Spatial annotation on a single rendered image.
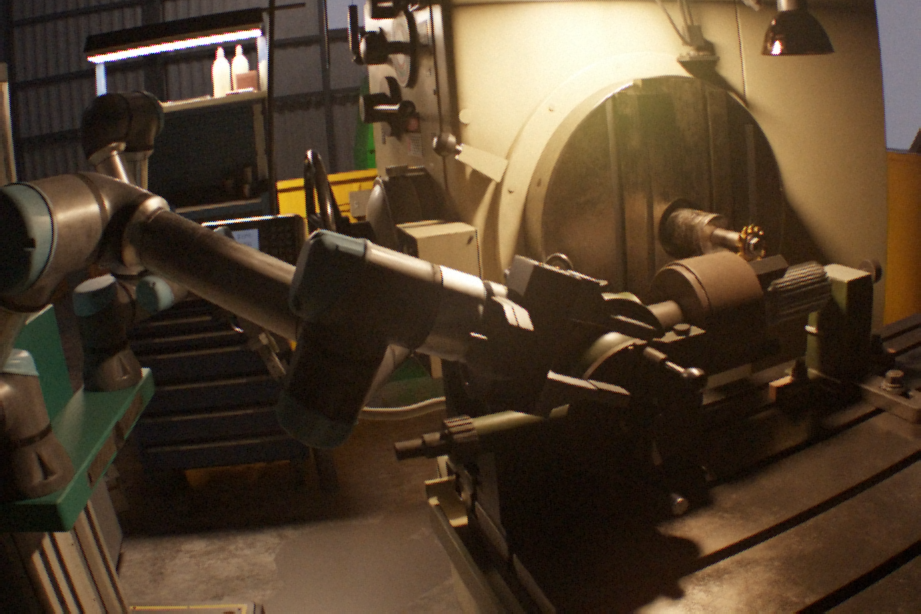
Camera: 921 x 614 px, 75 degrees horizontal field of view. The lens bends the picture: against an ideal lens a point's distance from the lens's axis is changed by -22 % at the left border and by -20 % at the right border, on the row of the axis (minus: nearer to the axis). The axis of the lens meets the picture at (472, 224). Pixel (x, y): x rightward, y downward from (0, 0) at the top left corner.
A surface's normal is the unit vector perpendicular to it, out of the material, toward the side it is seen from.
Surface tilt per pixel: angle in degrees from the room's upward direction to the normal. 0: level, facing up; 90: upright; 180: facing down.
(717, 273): 32
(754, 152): 90
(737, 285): 51
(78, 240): 104
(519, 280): 64
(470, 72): 90
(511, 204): 90
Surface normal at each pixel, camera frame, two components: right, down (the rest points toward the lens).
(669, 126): 0.31, 0.13
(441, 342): 0.11, 0.56
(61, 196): 0.74, -0.61
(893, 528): -0.09, -0.98
